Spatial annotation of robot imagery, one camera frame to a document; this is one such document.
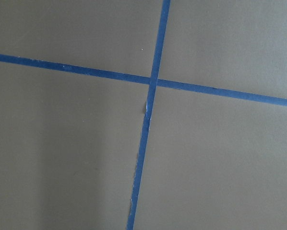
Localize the right side long tape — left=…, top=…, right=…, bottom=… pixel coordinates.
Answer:
left=126, top=0, right=170, bottom=230

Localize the right side cross tape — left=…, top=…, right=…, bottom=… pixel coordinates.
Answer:
left=0, top=54, right=287, bottom=106

